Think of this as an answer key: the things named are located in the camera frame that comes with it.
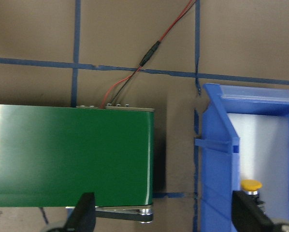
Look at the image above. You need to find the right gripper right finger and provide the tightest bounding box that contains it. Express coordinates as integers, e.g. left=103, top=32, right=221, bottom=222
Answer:
left=231, top=190, right=276, bottom=232

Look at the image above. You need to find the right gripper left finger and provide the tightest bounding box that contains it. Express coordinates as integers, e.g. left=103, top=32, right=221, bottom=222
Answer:
left=62, top=192, right=96, bottom=232

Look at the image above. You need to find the yellow push button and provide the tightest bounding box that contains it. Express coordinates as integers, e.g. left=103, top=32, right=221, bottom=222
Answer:
left=240, top=179, right=267, bottom=216

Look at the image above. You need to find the blue bin robot right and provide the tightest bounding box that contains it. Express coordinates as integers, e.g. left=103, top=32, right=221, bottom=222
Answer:
left=195, top=84, right=289, bottom=232

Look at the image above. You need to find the green conveyor belt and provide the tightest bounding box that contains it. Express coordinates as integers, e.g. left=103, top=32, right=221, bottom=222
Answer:
left=0, top=104, right=154, bottom=223

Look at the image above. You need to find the white foam in right bin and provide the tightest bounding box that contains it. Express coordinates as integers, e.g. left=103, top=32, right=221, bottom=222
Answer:
left=228, top=113, right=289, bottom=232

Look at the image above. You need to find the red black conveyor wire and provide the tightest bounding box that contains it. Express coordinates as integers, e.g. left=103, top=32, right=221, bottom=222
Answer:
left=100, top=0, right=197, bottom=109

